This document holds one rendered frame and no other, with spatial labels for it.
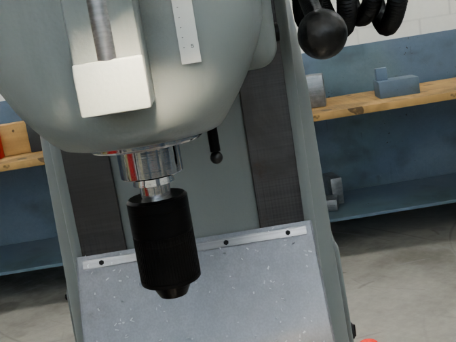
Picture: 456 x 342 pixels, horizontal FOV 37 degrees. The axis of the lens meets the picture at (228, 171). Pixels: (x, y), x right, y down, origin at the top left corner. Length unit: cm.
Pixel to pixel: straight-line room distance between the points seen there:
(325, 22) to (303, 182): 52
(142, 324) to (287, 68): 38
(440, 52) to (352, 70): 62
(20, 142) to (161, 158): 392
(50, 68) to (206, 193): 50
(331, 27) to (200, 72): 8
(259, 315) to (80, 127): 52
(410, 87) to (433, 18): 85
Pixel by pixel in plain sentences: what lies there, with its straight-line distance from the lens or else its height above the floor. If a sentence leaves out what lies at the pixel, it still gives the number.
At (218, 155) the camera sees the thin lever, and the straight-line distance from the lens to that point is 51.
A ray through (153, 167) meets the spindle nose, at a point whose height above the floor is 129.
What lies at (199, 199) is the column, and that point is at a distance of 90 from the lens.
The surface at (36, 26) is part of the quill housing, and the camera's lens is 43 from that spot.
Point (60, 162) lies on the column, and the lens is 91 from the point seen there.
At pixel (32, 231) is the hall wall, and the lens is 502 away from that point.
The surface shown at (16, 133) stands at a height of 101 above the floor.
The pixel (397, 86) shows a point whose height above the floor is 94.
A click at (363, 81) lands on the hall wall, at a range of 483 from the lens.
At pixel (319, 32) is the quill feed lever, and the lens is 40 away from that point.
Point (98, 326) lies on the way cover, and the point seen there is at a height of 104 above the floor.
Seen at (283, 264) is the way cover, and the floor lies 107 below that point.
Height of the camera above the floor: 137
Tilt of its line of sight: 11 degrees down
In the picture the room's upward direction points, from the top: 9 degrees counter-clockwise
